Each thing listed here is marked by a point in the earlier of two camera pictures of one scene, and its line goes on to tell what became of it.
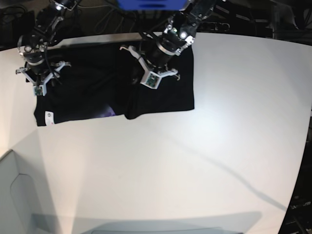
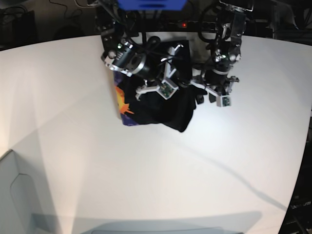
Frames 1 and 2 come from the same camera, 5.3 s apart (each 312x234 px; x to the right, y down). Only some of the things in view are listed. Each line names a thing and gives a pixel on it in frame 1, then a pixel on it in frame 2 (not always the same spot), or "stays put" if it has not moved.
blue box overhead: (152, 5) stays put
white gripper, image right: (137, 72) -> (200, 92)
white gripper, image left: (51, 78) -> (167, 86)
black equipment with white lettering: (299, 218) stays put
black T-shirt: (102, 80) -> (162, 95)
